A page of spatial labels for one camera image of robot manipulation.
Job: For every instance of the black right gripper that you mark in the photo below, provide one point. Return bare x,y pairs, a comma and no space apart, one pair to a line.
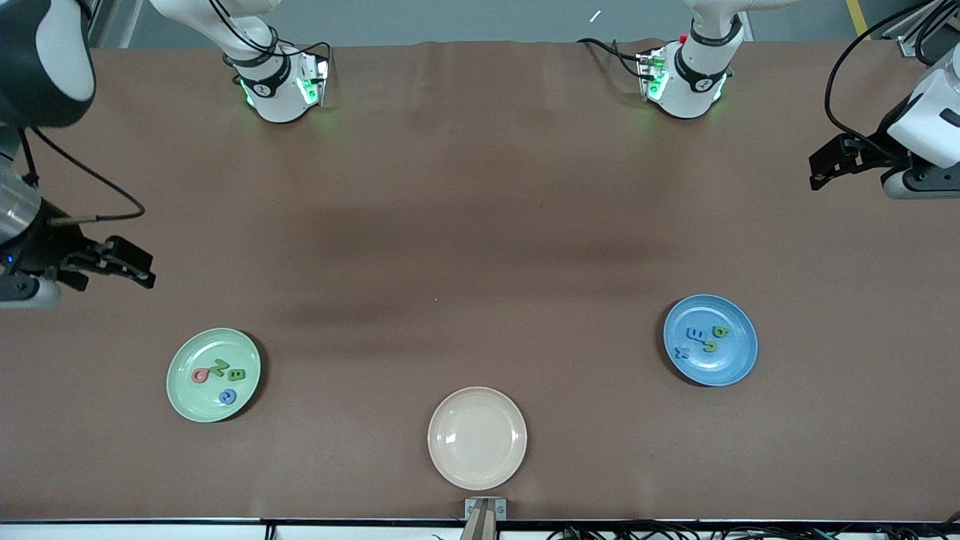
43,245

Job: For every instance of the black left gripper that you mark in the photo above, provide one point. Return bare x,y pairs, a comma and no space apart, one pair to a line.
887,127

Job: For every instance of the pink letter Q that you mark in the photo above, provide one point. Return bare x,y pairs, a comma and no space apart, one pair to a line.
196,377

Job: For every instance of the green letter N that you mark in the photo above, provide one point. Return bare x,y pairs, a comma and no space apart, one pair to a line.
219,367

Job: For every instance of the blue letter C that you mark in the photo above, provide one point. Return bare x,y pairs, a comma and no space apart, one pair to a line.
222,396

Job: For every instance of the blue letter m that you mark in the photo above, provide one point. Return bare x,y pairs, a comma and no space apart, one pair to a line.
697,334

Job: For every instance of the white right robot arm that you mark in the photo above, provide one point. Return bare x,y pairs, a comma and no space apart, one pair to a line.
277,97

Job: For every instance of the yellow floor tape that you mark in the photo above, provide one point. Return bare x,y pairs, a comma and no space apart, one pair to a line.
860,21

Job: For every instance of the light green plate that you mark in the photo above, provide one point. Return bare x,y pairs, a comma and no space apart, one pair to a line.
191,401

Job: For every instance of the metal connector box green light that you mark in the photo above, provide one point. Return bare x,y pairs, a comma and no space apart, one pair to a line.
649,71
319,82

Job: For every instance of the blue plate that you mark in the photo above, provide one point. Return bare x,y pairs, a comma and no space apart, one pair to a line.
720,371

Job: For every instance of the brown table mat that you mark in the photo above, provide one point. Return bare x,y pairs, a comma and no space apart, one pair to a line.
480,150

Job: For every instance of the beige plate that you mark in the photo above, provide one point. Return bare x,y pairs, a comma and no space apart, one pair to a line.
477,439

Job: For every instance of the aluminium frame profile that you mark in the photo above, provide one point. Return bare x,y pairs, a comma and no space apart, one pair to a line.
909,45

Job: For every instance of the white table edge rail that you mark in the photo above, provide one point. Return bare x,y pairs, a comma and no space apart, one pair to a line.
150,531

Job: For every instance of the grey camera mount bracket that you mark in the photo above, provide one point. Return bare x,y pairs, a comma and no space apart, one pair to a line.
485,517

